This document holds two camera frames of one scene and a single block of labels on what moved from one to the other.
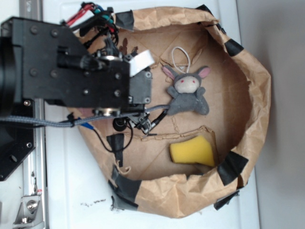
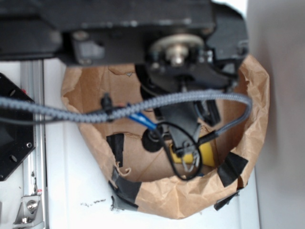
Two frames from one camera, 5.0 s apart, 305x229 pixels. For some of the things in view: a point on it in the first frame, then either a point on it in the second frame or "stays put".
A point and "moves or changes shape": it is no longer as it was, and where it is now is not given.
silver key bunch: x=123 y=48 moves or changes shape
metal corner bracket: x=29 y=213 stays put
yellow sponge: x=198 y=150 stays put
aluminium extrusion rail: x=35 y=165 stays put
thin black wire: x=121 y=148 to x=169 y=154
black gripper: x=115 y=92 to x=182 y=119
